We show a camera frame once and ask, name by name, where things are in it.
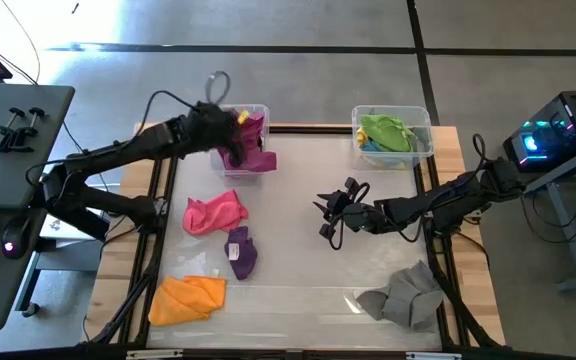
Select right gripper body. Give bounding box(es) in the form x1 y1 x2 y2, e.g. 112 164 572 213
319 178 372 239

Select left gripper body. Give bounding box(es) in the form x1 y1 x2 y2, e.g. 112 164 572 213
187 102 242 151

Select magenta towel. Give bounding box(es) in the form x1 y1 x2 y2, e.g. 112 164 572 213
216 112 278 174

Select clear plastic bin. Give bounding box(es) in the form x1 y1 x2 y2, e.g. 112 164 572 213
351 104 435 170
209 103 272 178

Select teal towel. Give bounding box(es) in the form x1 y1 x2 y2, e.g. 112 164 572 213
361 139 410 167

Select pink towel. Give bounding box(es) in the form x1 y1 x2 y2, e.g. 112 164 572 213
182 188 250 236

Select light green towel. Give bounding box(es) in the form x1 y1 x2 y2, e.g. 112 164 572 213
359 113 416 153

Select purple towel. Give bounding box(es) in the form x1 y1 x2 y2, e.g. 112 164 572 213
223 225 259 282

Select orange towel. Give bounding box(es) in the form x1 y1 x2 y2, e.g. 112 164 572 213
147 274 228 328

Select grey towel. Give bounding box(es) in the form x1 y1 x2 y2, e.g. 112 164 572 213
355 259 445 331

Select clear plastic table sheet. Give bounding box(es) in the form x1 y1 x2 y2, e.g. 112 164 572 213
147 132 443 350

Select white box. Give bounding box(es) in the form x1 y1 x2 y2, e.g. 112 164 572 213
40 182 112 242

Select black c-clamp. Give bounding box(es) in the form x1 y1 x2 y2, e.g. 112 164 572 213
5 106 48 153
0 106 28 154

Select black desk top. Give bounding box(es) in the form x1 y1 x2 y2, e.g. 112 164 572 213
0 82 77 210

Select black computer mouse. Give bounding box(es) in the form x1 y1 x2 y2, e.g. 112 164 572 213
0 215 32 260

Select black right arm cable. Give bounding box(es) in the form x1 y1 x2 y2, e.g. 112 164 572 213
327 182 425 251

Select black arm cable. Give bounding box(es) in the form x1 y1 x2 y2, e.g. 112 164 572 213
135 70 232 139
327 182 425 251

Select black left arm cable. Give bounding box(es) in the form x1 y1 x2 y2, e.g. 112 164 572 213
135 70 232 139

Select black aluminium table frame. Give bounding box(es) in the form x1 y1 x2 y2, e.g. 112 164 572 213
86 123 503 359

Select silver metal bracket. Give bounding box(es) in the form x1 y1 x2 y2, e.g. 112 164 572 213
406 351 463 360
126 349 185 360

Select thin black floor cable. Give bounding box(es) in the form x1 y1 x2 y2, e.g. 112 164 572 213
0 0 42 85

